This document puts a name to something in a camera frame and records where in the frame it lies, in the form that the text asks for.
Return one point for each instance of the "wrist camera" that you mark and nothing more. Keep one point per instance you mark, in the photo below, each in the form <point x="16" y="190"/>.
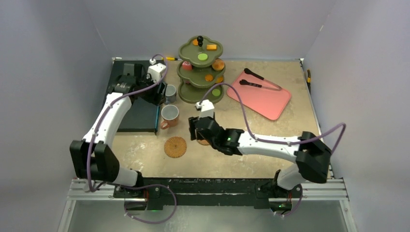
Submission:
<point x="206" y="109"/>
<point x="155" y="70"/>

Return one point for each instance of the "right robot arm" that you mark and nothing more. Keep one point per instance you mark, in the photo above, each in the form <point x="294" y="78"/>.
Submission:
<point x="309" y="155"/>

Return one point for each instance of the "grey mug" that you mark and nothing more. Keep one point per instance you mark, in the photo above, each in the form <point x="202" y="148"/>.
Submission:
<point x="170" y="94"/>

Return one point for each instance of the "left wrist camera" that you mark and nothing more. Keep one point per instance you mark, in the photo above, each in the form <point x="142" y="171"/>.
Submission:
<point x="155" y="70"/>

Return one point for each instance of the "pink mug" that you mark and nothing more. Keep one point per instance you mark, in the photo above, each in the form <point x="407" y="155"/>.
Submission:
<point x="170" y="115"/>

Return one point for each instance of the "black metal tongs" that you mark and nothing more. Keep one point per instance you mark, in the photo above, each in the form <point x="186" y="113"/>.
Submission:
<point x="260" y="82"/>

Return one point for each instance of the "square orange cracker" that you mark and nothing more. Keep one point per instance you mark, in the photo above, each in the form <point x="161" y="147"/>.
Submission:
<point x="211" y="47"/>

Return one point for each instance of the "round bread bun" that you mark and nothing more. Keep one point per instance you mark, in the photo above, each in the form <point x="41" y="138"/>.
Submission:
<point x="218" y="65"/>

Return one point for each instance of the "yellow screwdriver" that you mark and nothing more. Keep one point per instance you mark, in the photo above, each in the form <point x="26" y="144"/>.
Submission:
<point x="171" y="58"/>

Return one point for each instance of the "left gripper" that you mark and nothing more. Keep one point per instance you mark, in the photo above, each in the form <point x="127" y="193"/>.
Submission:
<point x="157" y="98"/>

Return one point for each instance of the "black base frame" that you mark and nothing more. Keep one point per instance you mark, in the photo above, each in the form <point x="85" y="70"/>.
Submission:
<point x="259" y="193"/>

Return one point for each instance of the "woven rattan coaster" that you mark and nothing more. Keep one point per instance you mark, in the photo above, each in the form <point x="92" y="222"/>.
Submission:
<point x="203" y="142"/>
<point x="175" y="147"/>

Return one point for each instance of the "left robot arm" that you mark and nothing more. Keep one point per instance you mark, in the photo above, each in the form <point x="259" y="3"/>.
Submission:
<point x="92" y="156"/>

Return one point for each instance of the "pink serving tray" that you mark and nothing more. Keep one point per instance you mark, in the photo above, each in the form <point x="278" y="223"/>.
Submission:
<point x="268" y="103"/>

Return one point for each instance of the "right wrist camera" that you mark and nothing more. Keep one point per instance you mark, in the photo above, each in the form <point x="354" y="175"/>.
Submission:
<point x="206" y="109"/>

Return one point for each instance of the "green macaron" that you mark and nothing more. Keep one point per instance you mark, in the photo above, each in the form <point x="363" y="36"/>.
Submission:
<point x="202" y="57"/>
<point x="216" y="92"/>

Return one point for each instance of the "dark blue flat box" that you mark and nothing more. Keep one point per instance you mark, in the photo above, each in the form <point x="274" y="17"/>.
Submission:
<point x="142" y="116"/>

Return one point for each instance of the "green three-tier stand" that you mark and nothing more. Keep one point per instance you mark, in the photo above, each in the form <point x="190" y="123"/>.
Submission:
<point x="193" y="85"/>

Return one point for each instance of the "pink cream cake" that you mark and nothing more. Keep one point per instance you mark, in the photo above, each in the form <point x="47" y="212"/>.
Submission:
<point x="186" y="66"/>

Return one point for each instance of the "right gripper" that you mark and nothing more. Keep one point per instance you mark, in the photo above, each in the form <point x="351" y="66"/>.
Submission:
<point x="195" y="127"/>

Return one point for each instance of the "yellow black tool right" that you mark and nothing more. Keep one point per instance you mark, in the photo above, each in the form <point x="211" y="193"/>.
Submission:
<point x="308" y="77"/>

